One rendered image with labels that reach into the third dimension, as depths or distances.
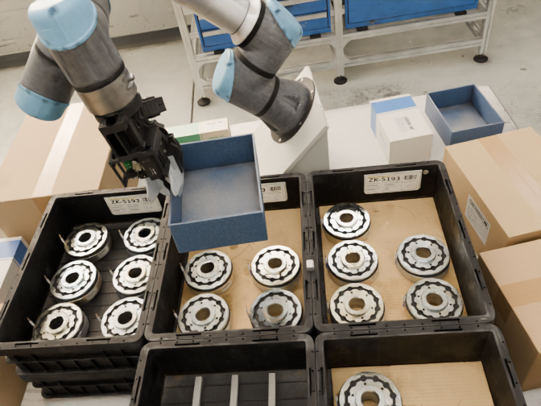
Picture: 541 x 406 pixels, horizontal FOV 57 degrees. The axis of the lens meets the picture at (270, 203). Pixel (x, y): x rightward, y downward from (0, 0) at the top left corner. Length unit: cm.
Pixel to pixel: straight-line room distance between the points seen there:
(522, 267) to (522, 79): 218
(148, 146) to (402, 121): 90
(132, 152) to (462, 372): 66
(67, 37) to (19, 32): 344
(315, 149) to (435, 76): 196
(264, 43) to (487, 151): 58
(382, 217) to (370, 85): 196
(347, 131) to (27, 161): 92
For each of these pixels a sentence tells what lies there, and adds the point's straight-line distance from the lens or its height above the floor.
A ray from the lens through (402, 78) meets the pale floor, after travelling 311.
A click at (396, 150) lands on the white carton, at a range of 144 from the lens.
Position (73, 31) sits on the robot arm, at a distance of 67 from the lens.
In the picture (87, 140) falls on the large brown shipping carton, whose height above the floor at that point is 90.
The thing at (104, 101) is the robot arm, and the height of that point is 134.
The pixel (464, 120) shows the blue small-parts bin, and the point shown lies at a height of 70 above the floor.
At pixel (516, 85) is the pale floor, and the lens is 311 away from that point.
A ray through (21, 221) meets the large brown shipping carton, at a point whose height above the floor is 82.
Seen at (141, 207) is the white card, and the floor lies 88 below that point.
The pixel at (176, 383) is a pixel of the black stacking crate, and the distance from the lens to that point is 100.
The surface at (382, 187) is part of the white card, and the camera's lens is 116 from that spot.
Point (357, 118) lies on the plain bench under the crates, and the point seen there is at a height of 70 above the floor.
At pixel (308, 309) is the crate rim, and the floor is 93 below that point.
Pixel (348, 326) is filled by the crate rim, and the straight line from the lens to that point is 88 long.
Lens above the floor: 169
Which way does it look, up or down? 46 degrees down
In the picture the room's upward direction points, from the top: 11 degrees counter-clockwise
